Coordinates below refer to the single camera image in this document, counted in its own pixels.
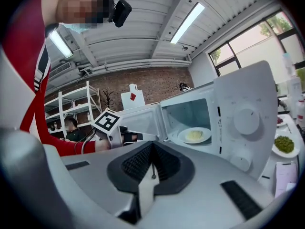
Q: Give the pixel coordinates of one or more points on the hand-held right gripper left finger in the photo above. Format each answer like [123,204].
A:
[114,173]

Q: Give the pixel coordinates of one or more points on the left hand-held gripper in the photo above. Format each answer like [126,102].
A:
[107,121]

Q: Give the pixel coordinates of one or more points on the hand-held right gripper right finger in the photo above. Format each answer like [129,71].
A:
[183,173]

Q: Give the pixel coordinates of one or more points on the white microwave door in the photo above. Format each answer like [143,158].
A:
[140,120]

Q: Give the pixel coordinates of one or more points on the yellow food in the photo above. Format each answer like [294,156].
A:
[194,135]

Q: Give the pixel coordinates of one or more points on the white microwave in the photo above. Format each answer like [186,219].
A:
[238,96]

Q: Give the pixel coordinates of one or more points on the person's left forearm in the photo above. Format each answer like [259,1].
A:
[66,147]

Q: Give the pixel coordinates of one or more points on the white plate with red food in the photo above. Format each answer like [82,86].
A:
[280,121]

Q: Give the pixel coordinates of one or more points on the white board with red diamond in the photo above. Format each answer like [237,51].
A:
[132,99]

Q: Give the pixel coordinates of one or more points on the dark bare branch stand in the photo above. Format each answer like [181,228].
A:
[107,99]

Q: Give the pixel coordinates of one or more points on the clear plastic bottle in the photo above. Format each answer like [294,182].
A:
[55,126]
[88,116]

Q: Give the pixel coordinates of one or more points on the white metal shelf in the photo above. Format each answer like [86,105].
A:
[62,108]

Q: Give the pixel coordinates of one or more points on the white ceiling pipe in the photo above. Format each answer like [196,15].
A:
[143,63]

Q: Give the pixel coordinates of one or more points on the ceiling air vent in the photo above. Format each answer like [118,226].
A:
[59,69]

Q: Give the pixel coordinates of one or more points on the white plate with green vegetables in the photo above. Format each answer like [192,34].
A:
[284,144]

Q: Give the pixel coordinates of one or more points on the long ceiling light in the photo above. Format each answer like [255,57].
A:
[60,43]
[188,23]

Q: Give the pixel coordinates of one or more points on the person's red striped shirt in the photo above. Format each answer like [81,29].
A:
[26,56]

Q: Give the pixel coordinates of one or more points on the white bottle with red label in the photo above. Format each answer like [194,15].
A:
[301,113]

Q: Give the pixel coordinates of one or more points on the person's head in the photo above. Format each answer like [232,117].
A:
[78,6]

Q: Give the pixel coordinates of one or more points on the white water dispenser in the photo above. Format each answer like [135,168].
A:
[294,89]

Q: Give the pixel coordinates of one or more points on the black framed window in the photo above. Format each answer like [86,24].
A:
[257,46]

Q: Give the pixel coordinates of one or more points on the black head-worn camera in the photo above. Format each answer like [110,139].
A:
[121,13]

